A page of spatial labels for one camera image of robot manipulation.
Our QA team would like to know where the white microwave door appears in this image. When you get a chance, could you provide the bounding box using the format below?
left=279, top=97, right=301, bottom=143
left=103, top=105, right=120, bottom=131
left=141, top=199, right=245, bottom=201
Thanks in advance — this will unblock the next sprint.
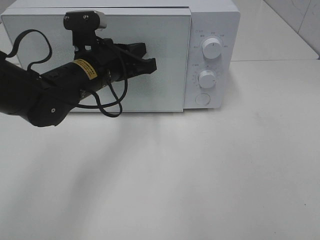
left=1, top=8, right=191, bottom=112

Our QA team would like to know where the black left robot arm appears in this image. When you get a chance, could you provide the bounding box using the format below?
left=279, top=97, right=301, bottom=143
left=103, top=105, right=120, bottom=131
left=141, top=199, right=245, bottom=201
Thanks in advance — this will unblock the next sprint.
left=0, top=36, right=157, bottom=127

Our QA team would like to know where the white round door button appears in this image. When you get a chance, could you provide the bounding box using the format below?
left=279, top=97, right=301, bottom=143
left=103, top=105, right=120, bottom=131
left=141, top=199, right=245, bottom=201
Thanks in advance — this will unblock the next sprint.
left=195, top=93, right=211, bottom=106

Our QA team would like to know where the white timer knob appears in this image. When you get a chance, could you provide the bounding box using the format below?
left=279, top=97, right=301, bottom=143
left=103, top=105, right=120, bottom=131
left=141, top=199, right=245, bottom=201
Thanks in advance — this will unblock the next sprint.
left=198, top=70, right=217, bottom=89

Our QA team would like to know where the white microwave oven body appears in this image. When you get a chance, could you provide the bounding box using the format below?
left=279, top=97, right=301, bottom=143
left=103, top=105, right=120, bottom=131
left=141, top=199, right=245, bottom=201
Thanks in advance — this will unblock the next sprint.
left=0, top=0, right=241, bottom=111

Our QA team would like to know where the white upper power knob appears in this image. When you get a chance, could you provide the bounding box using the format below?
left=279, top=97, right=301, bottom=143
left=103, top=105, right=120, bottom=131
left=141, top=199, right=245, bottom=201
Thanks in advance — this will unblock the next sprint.
left=201, top=36, right=222, bottom=60

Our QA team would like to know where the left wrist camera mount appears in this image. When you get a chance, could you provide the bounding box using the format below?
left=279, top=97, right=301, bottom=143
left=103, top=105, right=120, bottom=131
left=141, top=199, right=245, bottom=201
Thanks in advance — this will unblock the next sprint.
left=63, top=10, right=107, bottom=52

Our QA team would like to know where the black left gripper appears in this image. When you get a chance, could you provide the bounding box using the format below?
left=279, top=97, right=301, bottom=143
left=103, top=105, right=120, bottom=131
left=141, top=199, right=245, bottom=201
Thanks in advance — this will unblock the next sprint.
left=41, top=37, right=157, bottom=105

